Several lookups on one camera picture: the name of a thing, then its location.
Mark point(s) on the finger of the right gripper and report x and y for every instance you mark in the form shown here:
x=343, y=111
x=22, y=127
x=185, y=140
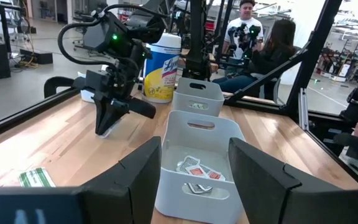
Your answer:
x=102, y=115
x=115, y=113

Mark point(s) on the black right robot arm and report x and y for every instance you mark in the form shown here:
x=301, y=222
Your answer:
x=126, y=40

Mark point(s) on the Lysol wipes canister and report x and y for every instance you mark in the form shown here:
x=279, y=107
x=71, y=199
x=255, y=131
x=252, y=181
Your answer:
x=162, y=77

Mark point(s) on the seated person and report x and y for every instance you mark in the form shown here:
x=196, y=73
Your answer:
x=278, y=49

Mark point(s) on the white bin with ointment packets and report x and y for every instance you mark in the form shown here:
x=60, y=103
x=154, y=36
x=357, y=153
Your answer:
x=179, y=133

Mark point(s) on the orange and white ointment packet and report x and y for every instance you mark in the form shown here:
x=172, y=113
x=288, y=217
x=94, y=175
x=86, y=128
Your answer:
x=214, y=175

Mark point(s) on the black case on floor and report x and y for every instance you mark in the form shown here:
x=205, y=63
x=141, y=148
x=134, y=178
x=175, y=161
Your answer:
x=39, y=56

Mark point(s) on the standing person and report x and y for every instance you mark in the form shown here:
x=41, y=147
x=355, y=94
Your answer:
x=250, y=23

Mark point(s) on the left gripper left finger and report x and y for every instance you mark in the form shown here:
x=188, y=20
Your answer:
x=120, y=193

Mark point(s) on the black aluminium table frame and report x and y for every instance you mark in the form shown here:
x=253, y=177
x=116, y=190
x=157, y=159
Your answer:
x=26, y=116

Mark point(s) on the white bin with bandage strips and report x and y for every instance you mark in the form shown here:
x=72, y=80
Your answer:
x=182, y=93

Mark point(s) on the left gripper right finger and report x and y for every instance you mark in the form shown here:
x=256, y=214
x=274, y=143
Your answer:
x=275, y=193

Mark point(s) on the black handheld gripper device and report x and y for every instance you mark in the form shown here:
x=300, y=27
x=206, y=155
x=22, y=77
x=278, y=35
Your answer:
x=244, y=37

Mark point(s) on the orange and silver ointment packet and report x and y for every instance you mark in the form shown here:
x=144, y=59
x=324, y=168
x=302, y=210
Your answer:
x=199, y=188
x=189, y=163

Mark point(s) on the green striped bandage wrapper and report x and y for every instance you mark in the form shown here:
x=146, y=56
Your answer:
x=197, y=105
x=37, y=177

